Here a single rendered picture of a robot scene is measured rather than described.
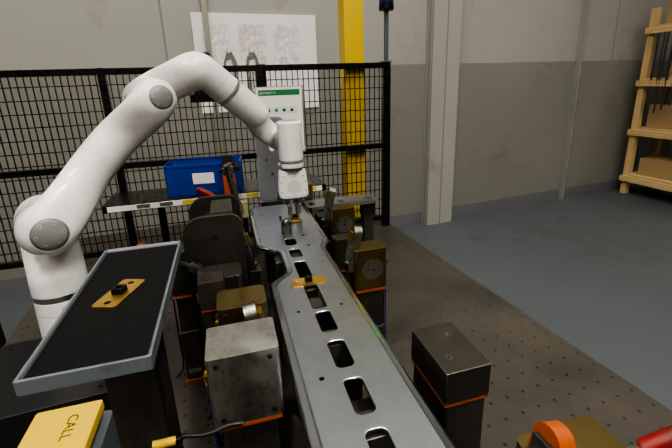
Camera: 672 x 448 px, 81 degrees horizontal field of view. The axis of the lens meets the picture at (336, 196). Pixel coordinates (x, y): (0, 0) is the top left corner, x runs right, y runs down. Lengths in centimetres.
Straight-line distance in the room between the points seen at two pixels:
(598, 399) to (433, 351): 62
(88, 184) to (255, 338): 63
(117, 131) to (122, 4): 240
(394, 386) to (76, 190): 81
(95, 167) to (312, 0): 279
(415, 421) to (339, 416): 11
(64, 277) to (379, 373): 77
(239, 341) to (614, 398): 95
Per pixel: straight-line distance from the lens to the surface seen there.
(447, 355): 71
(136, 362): 54
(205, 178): 170
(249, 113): 122
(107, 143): 109
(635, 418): 124
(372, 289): 108
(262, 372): 61
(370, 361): 73
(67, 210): 106
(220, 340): 63
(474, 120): 440
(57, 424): 51
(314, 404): 67
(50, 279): 114
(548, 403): 119
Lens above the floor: 146
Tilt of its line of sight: 16 degrees down
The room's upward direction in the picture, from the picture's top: 2 degrees counter-clockwise
